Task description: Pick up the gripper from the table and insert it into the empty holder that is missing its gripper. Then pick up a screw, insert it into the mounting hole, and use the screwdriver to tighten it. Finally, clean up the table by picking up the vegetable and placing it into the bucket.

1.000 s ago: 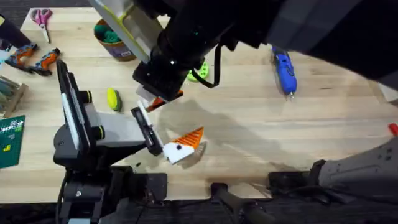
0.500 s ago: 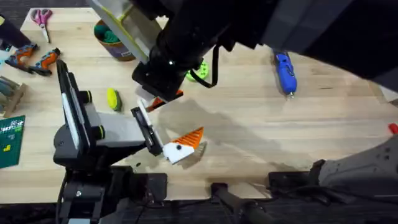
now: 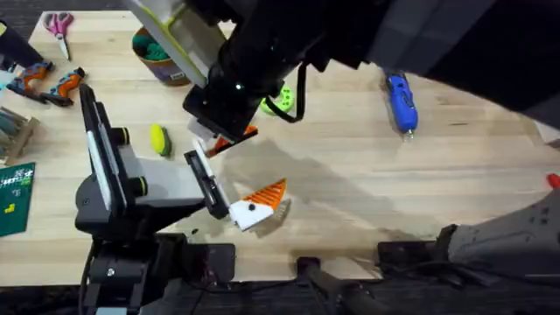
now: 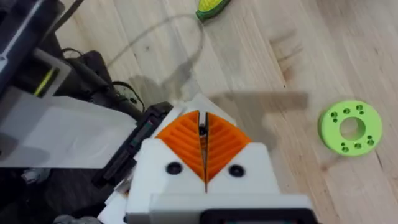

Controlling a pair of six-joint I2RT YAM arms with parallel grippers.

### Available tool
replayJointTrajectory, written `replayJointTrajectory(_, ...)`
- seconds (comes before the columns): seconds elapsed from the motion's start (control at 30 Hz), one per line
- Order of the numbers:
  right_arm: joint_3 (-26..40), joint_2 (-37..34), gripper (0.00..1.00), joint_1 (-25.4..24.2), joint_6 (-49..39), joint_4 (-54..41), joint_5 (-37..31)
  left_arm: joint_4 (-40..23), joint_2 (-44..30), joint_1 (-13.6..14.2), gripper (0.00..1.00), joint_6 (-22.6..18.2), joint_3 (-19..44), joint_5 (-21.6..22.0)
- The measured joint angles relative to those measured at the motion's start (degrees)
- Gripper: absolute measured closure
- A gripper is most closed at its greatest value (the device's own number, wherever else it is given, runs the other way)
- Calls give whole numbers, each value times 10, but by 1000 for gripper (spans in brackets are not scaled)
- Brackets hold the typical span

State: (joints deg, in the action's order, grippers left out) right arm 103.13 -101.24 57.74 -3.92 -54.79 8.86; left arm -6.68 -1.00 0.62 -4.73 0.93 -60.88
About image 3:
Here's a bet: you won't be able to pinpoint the right wrist upright pale plate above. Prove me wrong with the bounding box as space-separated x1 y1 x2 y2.
124 0 229 88

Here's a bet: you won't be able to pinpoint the orange ribbed wedge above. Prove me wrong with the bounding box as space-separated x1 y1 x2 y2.
205 125 260 159

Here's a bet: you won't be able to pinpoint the pink handled scissors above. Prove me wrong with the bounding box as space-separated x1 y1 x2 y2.
42 11 75 62

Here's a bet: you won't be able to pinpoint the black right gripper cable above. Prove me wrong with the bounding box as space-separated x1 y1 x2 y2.
264 62 308 124

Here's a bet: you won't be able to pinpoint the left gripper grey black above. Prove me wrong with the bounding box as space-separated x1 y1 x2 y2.
74 126 289 244

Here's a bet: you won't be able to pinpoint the wooden box with tools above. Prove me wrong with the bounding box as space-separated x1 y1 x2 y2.
0 106 41 166

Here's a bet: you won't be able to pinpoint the dark bulky object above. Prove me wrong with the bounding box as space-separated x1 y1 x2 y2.
0 18 46 72

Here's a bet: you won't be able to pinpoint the yellow green corn toy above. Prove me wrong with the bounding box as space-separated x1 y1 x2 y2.
149 122 173 158

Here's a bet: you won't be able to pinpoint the brown tub with green toys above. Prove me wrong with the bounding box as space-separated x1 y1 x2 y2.
131 26 193 88

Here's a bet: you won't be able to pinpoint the green disc with holes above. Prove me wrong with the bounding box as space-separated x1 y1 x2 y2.
259 84 296 117

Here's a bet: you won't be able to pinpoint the blue electric screwdriver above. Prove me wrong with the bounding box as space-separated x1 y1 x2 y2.
381 68 420 142

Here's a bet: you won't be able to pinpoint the green board with blocks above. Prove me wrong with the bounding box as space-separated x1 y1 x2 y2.
0 162 37 238

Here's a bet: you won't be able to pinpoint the left wrist upright black plate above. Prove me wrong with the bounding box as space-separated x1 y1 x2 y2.
78 82 129 216

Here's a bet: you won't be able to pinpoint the orange blue black hand tool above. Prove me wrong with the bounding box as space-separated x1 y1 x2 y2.
40 66 87 109
5 59 56 105

